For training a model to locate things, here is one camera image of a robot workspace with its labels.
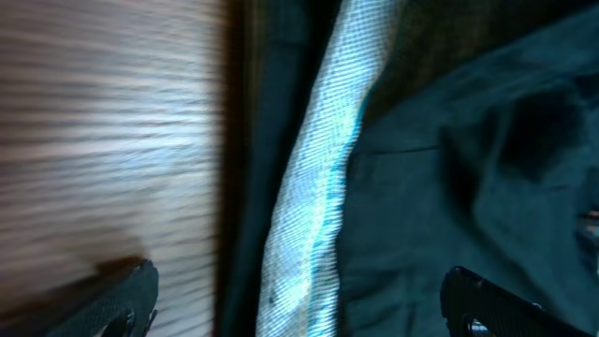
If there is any black shorts grey waistband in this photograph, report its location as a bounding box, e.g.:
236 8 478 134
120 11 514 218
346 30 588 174
216 0 598 336

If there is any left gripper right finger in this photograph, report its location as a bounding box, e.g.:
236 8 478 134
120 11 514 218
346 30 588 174
440 266 592 337

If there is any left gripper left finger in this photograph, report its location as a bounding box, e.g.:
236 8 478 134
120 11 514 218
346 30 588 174
44 259 159 337

